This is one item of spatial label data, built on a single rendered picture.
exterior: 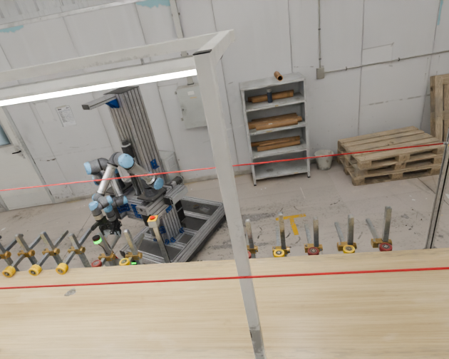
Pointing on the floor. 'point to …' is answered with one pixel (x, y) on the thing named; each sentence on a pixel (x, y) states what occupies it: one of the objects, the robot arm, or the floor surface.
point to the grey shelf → (262, 109)
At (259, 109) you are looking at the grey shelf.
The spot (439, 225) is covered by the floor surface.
